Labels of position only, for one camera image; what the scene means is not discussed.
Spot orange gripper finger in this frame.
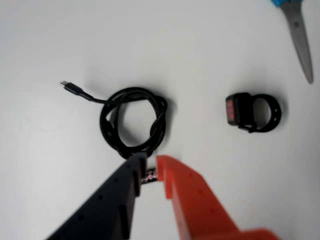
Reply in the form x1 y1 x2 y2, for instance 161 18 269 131
155 154 280 240

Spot dark navy gripper finger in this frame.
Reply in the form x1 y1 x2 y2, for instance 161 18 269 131
46 152 148 240

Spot black coiled usb cable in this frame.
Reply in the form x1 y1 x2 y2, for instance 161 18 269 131
59 80 169 160

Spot black ring strap device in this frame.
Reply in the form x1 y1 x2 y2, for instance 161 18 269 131
224 92 282 134

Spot blue handled scissors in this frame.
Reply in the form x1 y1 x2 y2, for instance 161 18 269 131
271 0 315 85

